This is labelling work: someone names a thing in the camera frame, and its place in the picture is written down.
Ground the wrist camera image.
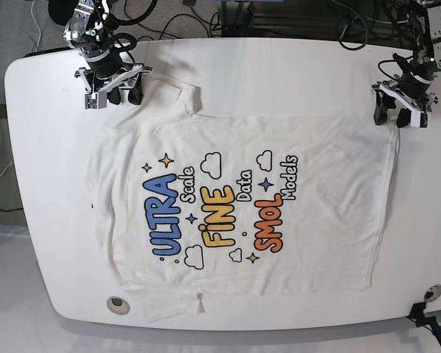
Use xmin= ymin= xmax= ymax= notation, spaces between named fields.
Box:
xmin=409 ymin=110 xmax=431 ymax=129
xmin=85 ymin=91 xmax=107 ymax=110

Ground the left table grommet hole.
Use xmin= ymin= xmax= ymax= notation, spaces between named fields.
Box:
xmin=107 ymin=296 xmax=130 ymax=315

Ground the white printed T-shirt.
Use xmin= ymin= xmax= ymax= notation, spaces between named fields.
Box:
xmin=85 ymin=76 xmax=400 ymax=321

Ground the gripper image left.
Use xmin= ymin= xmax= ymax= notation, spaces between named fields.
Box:
xmin=74 ymin=55 xmax=153 ymax=105

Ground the table grommet hole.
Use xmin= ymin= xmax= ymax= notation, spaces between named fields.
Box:
xmin=107 ymin=296 xmax=130 ymax=315
xmin=423 ymin=285 xmax=441 ymax=302

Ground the black aluminium frame stand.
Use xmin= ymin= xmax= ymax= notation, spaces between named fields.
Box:
xmin=216 ymin=0 xmax=348 ymax=40

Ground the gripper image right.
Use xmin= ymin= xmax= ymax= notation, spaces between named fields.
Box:
xmin=372 ymin=71 xmax=437 ymax=128

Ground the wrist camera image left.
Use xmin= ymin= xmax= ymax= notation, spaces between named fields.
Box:
xmin=85 ymin=91 xmax=107 ymax=110

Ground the right table grommet hole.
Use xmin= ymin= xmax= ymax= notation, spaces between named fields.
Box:
xmin=423 ymin=285 xmax=441 ymax=302

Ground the white floor cable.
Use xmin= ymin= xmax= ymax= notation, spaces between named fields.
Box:
xmin=29 ymin=0 xmax=43 ymax=52

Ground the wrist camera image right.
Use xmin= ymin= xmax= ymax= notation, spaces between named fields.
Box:
xmin=409 ymin=110 xmax=431 ymax=129

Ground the black clamp with cable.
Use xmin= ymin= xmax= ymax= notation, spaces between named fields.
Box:
xmin=407 ymin=302 xmax=441 ymax=348

